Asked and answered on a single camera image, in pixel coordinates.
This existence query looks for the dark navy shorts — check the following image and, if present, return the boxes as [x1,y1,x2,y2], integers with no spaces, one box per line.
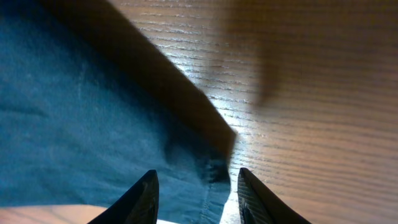
[1,1,230,223]

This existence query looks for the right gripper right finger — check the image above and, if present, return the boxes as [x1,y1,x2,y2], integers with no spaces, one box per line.
[237,167,310,224]

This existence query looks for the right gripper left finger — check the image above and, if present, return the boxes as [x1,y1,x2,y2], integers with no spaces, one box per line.
[88,170,159,224]

